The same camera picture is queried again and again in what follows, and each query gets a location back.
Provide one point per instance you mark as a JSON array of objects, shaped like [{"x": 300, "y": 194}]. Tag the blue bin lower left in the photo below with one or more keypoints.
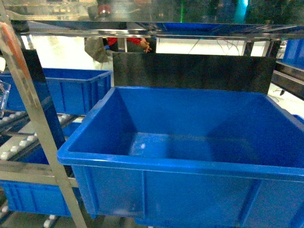
[{"x": 35, "y": 198}]

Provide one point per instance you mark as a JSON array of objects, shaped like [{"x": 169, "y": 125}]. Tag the large blue bin front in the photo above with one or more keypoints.
[{"x": 194, "y": 158}]

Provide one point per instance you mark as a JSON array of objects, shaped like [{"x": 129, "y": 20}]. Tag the upper steel shelf rail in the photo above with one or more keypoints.
[{"x": 239, "y": 19}]

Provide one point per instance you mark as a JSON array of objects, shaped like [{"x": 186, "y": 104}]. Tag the black back panel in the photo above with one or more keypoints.
[{"x": 229, "y": 73}]

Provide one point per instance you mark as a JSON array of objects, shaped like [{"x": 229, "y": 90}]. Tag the steel shelf upright post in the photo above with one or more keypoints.
[{"x": 26, "y": 70}]

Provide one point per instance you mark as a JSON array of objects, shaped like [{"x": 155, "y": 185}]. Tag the blue bin left rear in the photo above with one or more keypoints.
[{"x": 71, "y": 91}]

